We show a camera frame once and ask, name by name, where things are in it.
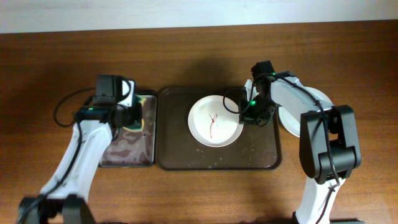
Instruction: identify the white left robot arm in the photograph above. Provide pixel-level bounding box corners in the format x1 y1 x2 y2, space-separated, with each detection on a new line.
17 103 142 223

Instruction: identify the dark brown serving tray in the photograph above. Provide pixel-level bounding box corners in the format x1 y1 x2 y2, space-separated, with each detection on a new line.
155 86 282 170

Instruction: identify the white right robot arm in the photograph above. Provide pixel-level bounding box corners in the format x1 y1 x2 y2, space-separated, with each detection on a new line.
238 71 361 223

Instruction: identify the pink plate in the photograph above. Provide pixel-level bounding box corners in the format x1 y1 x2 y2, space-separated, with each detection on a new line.
188 95 243 147

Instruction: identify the cream white plate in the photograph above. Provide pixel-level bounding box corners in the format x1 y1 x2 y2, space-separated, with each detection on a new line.
278 86 331 138

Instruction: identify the metal wash tray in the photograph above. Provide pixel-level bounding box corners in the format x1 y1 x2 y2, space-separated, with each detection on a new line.
99 91 157 168

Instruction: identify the green yellow sponge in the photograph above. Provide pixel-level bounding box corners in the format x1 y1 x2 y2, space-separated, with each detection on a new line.
123 95 148 132

